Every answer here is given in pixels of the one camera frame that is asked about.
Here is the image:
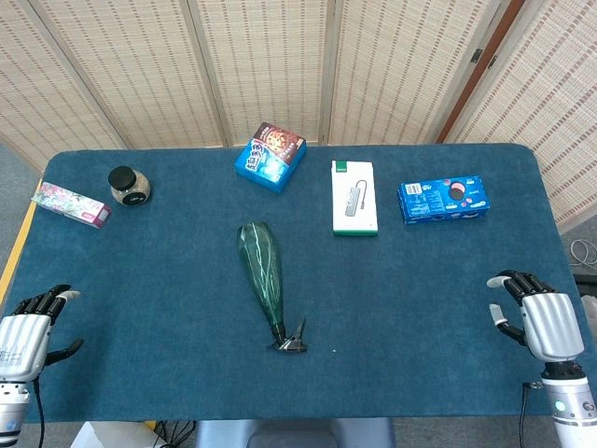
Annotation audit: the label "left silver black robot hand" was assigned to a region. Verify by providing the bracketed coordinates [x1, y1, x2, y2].
[0, 284, 85, 382]

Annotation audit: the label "round glass jar black lid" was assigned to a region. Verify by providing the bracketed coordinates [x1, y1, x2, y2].
[107, 165, 152, 208]

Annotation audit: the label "green glass bottle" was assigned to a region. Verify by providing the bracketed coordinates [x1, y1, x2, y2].
[236, 221, 309, 355]

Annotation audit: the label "brown wooden post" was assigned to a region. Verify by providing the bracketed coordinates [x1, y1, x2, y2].
[436, 0, 528, 145]

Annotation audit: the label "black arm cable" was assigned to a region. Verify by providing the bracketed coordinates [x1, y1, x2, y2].
[30, 378, 47, 448]
[519, 381, 546, 424]

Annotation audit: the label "blue brown cookie box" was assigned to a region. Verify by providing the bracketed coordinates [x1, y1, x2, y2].
[233, 121, 308, 194]

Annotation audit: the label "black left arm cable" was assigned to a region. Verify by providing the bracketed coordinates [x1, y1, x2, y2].
[30, 378, 47, 448]

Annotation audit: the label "black object beside table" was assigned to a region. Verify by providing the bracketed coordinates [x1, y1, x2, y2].
[573, 273, 597, 314]

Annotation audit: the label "white floor cables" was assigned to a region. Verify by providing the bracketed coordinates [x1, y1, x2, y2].
[569, 238, 597, 268]

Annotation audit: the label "bamboo folding screen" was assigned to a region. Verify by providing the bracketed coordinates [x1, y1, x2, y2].
[0, 0, 597, 234]

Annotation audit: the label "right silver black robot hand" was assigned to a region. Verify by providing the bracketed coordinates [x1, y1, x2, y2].
[486, 269, 587, 363]

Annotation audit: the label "blue Oreo cookie box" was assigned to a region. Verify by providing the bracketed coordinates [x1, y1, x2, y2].
[396, 175, 491, 226]

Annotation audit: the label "blue felt table cloth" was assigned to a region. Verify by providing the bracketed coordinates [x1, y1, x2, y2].
[0, 143, 597, 424]

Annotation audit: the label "white USB hub box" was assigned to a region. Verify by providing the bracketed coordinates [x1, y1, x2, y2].
[331, 160, 380, 237]

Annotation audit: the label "pink floral long box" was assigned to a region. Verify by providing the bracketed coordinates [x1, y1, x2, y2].
[31, 180, 113, 231]

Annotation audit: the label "blue grey chair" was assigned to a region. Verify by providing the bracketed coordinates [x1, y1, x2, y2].
[194, 417, 396, 448]

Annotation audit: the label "black cables under table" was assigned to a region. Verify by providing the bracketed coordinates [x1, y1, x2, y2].
[151, 419, 197, 448]

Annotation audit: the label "white box under table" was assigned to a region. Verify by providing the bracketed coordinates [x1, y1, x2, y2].
[69, 421, 162, 448]

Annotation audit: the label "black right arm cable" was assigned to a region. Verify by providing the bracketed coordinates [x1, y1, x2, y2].
[519, 381, 546, 424]

